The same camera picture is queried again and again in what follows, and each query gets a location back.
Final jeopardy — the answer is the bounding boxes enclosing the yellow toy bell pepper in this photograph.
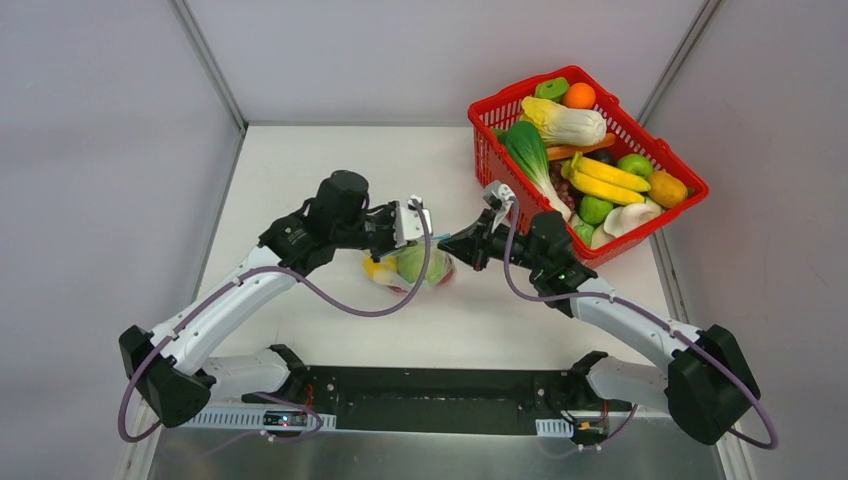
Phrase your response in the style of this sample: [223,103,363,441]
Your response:
[363,256,397,285]

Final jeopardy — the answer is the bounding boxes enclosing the pale green toy cabbage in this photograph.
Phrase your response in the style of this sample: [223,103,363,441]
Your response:
[396,242,454,287]

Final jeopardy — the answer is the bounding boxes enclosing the clear zip top bag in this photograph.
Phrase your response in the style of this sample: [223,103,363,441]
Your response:
[363,234,456,293]

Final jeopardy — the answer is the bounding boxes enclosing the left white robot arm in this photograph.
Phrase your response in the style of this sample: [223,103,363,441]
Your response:
[118,170,431,428]

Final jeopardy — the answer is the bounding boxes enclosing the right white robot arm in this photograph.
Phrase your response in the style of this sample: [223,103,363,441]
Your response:
[438,209,777,449]

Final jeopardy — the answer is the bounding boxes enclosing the green toy bell pepper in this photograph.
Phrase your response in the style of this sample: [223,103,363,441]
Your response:
[569,196,615,249]

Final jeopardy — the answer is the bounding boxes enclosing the purple toy grapes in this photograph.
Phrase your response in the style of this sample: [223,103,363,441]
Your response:
[549,162,576,211]

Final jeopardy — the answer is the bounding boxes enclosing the white oyster mushroom toy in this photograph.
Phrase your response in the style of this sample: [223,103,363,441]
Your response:
[602,198,664,238]

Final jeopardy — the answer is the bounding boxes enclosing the green bok choy toy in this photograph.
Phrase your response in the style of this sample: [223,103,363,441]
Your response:
[503,121,572,221]

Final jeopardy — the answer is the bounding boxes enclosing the yellow toy banana bunch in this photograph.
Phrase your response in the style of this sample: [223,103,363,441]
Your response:
[560,152,651,205]

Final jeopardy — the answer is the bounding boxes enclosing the orange toy carrot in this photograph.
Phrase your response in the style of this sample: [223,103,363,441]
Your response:
[546,133,617,161]

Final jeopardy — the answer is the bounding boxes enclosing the yellow white napa cabbage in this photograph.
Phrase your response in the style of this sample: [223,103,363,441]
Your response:
[520,97,607,147]

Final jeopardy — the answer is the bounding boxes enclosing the green toy apple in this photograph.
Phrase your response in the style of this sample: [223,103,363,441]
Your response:
[616,153,654,178]

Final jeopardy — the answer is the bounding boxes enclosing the orange yellow toy squash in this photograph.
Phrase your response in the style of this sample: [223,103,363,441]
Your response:
[647,171,689,209]

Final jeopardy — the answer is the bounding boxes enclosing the green toy pepper slice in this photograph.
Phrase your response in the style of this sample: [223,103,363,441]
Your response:
[534,77,570,103]

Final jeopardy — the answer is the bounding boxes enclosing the red plastic basket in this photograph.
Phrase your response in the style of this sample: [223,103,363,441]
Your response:
[467,65,710,268]

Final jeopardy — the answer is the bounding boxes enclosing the orange toy orange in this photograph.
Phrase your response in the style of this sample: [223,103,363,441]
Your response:
[561,82,596,109]

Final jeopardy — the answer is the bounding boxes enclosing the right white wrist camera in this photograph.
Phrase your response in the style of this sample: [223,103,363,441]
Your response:
[483,180,517,233]

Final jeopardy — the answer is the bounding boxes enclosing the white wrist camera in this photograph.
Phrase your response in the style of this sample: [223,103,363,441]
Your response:
[394,195,432,247]
[483,180,517,233]

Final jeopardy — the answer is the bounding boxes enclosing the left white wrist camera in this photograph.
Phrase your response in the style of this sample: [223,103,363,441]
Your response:
[394,195,432,247]

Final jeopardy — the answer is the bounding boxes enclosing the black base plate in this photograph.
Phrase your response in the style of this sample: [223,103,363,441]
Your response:
[272,366,630,436]

